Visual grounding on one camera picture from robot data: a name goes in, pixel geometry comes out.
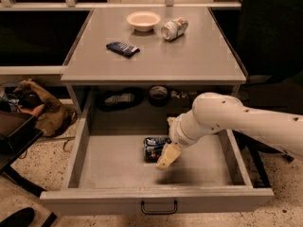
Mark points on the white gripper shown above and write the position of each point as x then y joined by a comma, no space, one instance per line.
179,135

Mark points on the blue pepsi can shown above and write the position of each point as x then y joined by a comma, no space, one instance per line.
153,147

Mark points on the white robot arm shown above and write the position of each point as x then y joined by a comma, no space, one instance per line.
212,112

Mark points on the grey open top drawer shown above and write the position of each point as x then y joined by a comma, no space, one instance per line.
108,174

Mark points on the grey counter cabinet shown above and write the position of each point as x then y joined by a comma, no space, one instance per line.
199,60

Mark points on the white crushed soda can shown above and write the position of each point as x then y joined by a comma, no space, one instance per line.
174,28

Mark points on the small crumpled wrapper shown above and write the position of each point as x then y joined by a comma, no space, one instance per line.
183,94

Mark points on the black tape roll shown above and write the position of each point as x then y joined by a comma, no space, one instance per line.
158,96

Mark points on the black and grey pouch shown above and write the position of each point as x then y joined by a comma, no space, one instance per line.
110,101

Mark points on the dark blue snack bag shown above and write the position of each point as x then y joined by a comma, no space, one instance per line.
123,49

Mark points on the white paper bowl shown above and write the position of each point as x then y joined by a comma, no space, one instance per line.
143,21

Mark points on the brown cloth bag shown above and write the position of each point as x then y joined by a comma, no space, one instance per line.
53,118

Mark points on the black table left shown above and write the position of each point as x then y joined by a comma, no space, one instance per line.
18,133

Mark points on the black office chair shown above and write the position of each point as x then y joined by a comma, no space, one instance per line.
269,39

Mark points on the black shoe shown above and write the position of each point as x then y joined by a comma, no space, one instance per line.
21,218

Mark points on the black drawer handle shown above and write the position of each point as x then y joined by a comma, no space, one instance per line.
159,208

